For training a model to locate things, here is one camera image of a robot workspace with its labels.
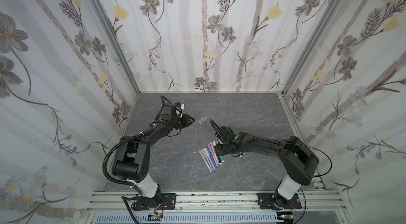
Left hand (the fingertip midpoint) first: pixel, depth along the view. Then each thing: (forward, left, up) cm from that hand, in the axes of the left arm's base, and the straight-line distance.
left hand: (191, 115), depth 91 cm
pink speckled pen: (-18, -13, -11) cm, 25 cm away
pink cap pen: (-17, -8, -12) cm, 22 cm away
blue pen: (-21, -11, -12) cm, 26 cm away
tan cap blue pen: (-22, -9, -11) cm, 26 cm away
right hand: (-15, -14, -8) cm, 22 cm away
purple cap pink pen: (-15, -11, -11) cm, 21 cm away
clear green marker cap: (+7, -9, -14) cm, 18 cm away
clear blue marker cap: (+3, -6, -12) cm, 14 cm away
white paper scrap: (-17, -2, -13) cm, 21 cm away
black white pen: (-19, -14, -9) cm, 26 cm away
